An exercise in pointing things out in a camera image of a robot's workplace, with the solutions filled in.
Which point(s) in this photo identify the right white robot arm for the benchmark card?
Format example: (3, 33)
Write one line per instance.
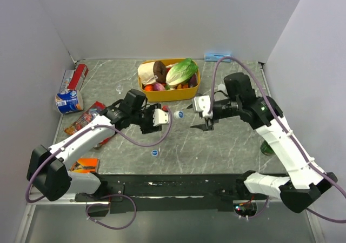
(303, 184)

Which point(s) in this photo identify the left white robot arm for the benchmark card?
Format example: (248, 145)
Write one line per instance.
(49, 173)

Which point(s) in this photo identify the green glass bottle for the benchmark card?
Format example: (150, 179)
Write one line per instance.
(266, 149)

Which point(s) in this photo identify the brown toy donut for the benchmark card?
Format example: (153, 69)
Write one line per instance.
(159, 71)

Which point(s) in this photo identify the orange razor package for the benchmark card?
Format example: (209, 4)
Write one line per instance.
(85, 165)

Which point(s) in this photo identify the yellow plastic bin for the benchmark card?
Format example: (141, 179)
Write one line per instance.
(179, 92)

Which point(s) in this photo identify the blue white can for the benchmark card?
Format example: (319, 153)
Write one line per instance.
(69, 102)

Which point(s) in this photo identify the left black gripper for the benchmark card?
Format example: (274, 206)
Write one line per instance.
(150, 128)

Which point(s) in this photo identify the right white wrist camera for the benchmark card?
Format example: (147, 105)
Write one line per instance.
(201, 105)

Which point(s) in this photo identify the clear plastic bottle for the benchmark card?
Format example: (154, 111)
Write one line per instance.
(119, 89)

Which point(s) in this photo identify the red snack bag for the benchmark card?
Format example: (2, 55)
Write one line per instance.
(87, 117)

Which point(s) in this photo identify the purple toy eggplant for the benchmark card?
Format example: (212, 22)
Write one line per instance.
(193, 82)

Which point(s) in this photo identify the orange toy fruit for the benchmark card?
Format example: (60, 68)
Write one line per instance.
(149, 88)

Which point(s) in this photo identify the pink toy onion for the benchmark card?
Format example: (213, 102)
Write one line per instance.
(158, 87)

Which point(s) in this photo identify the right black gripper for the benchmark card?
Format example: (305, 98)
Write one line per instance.
(207, 125)

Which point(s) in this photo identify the red silver box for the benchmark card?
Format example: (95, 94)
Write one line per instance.
(74, 79)

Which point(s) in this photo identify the blue tissue pack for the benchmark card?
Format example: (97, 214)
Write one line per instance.
(214, 57)

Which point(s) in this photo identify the clear bottle with red label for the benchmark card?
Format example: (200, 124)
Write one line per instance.
(222, 87)

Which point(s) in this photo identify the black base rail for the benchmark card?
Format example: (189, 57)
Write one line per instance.
(168, 192)

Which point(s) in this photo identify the green toy lettuce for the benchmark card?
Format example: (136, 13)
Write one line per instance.
(181, 72)

